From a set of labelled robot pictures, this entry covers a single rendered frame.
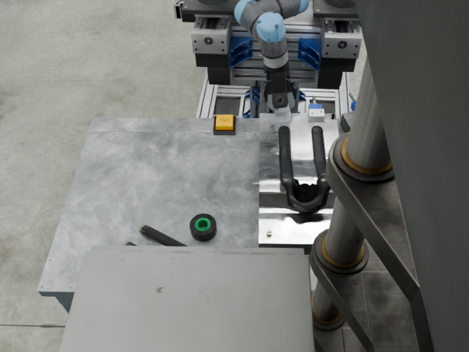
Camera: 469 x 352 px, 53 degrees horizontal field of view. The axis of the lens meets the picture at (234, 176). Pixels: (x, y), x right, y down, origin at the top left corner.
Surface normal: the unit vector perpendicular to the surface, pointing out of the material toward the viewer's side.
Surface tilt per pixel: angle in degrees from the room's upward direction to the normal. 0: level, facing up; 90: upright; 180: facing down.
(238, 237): 0
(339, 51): 90
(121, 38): 0
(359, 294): 0
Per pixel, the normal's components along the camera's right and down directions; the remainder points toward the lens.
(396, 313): -0.04, -0.63
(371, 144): -0.32, 0.74
